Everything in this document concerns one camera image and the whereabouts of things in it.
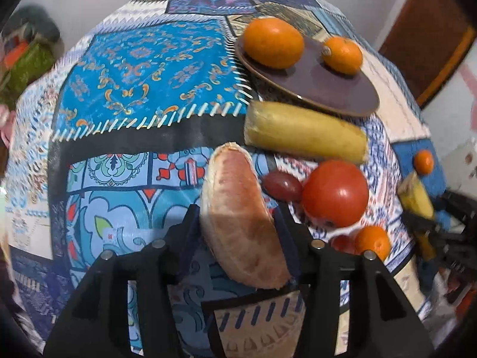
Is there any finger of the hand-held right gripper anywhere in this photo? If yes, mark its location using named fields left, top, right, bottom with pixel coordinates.
left=439, top=189, right=477, bottom=228
left=403, top=210, right=471, bottom=269

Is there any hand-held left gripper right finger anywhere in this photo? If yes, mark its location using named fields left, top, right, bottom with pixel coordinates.
left=274, top=207, right=435, bottom=358

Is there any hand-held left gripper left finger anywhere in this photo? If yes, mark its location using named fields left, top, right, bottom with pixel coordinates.
left=45, top=203, right=205, bottom=358

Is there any short corn cob piece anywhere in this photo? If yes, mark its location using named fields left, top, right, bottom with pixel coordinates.
left=397, top=172, right=436, bottom=220

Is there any dark red grape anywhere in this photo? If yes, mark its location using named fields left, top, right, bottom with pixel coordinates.
left=330, top=234, right=357, bottom=256
left=262, top=171, right=303, bottom=203

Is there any small orange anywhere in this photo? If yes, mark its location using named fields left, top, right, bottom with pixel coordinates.
left=413, top=150, right=435, bottom=175
left=354, top=226, right=391, bottom=262

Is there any red tomato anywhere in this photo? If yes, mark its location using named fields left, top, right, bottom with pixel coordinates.
left=301, top=160, right=369, bottom=228

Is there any long corn cob piece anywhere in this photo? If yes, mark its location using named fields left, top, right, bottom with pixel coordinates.
left=244, top=101, right=369, bottom=165

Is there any brown round plate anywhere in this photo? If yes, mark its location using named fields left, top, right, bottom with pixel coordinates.
left=234, top=34, right=381, bottom=118

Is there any blue patchwork tablecloth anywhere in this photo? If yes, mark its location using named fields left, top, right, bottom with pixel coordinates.
left=0, top=0, right=452, bottom=358

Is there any brown wooden door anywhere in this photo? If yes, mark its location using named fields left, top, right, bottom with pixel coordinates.
left=377, top=0, right=477, bottom=108

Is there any medium orange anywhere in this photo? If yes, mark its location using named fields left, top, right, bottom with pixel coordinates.
left=321, top=36, right=363, bottom=75

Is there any large orange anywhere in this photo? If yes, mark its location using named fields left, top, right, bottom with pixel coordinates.
left=242, top=17, right=305, bottom=70

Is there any green storage bag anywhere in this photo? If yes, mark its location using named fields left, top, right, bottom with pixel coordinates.
left=0, top=5, right=62, bottom=101

